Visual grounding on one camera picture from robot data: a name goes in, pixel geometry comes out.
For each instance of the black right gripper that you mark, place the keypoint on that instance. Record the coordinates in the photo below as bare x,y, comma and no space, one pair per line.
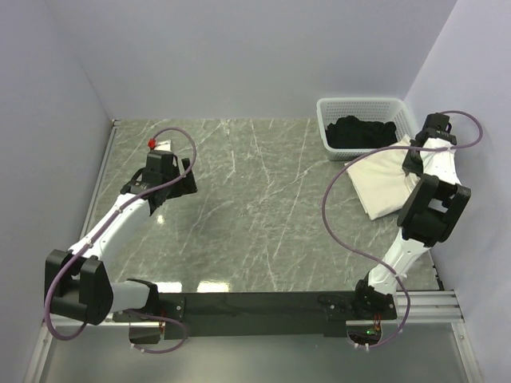
413,160

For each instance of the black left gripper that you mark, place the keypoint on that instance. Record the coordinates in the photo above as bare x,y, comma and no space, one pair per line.
188,178

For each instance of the cream white t shirt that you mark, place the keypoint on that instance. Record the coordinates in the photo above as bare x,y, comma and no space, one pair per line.
381,184

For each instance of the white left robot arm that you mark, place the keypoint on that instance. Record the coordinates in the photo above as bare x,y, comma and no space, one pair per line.
77,282

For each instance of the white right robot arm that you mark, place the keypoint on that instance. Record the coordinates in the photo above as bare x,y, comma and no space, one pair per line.
433,208

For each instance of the white plastic laundry basket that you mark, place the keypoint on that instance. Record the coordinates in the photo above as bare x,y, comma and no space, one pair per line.
382,109

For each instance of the black t shirt in basket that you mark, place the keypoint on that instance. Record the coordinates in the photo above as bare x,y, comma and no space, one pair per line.
349,132

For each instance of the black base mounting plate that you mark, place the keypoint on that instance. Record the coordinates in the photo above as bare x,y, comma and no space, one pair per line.
272,313

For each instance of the aluminium frame rail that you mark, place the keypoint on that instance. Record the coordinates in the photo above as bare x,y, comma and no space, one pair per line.
434,348

